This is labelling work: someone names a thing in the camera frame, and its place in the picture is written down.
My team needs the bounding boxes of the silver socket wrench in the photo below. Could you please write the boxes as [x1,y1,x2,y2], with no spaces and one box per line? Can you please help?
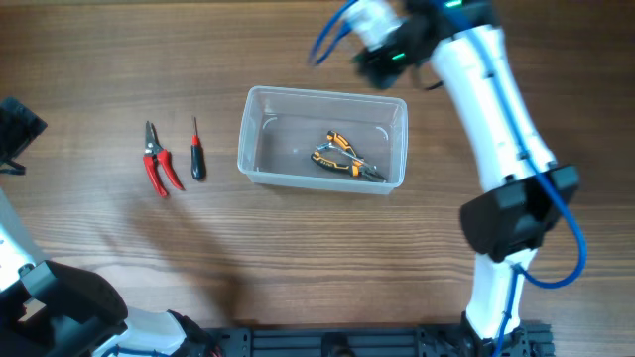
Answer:
[317,142,377,170]

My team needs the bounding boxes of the orange black pliers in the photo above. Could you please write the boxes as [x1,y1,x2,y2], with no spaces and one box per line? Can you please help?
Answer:
[311,130,387,183]

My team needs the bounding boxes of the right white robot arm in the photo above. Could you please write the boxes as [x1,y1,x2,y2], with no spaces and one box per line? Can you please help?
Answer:
[342,1,587,356]

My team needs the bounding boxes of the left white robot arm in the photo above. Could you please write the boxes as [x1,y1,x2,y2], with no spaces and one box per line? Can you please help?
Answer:
[1,197,219,357]

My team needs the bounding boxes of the clear plastic container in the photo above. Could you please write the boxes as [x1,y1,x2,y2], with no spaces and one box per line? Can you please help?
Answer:
[237,85,409,194]

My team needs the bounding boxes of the black red screwdriver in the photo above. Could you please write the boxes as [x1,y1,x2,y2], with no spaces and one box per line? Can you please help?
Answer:
[190,116,206,181]

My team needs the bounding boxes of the right blue cable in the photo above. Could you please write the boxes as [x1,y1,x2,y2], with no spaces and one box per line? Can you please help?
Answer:
[307,0,589,357]

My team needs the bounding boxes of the red handled pruning shears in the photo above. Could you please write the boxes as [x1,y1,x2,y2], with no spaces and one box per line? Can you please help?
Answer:
[143,121,185,197]

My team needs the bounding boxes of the black aluminium base frame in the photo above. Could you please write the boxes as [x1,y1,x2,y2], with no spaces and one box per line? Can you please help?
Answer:
[197,322,555,357]

